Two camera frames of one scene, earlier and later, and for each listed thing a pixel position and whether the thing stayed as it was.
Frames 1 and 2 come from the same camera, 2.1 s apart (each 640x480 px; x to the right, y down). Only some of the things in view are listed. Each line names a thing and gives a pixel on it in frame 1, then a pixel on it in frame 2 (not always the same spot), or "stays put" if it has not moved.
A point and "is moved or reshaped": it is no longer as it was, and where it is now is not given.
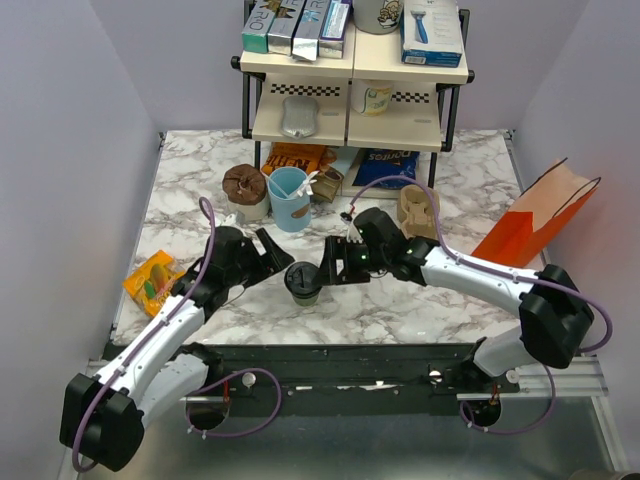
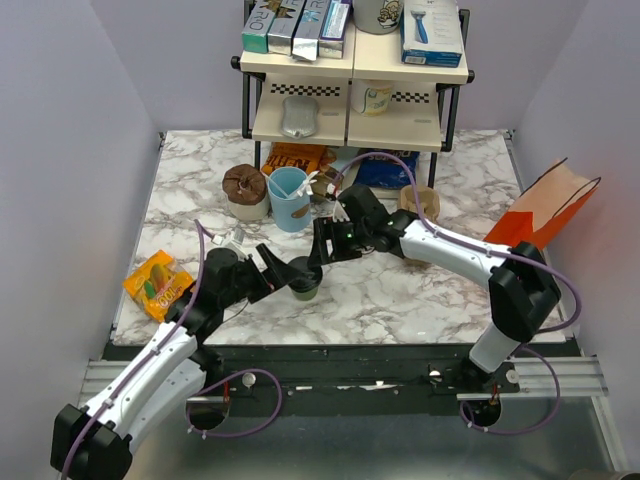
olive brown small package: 327,184 stays put
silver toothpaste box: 283,26 stays put
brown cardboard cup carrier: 416,211 stays put
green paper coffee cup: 306,302 is moved or reshaped
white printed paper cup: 371,97 stays put
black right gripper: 337,247 -> 323,228
